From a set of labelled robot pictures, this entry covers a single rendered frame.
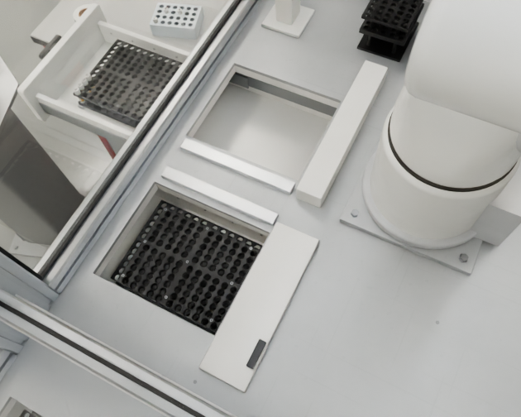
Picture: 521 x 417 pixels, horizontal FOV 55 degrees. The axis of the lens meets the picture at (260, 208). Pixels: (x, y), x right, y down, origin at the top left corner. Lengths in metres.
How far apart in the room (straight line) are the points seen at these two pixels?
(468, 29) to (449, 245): 0.54
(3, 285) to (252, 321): 0.37
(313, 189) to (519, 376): 0.43
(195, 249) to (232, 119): 0.35
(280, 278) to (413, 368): 0.25
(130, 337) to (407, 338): 0.44
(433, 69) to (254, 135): 0.77
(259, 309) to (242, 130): 0.46
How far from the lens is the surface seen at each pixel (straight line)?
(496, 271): 0.92
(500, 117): 0.42
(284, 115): 1.16
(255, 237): 0.99
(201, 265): 0.96
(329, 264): 0.87
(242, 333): 0.82
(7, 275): 0.82
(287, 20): 1.15
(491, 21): 0.39
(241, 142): 1.12
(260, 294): 0.84
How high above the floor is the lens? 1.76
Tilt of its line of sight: 63 degrees down
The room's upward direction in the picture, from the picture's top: 8 degrees counter-clockwise
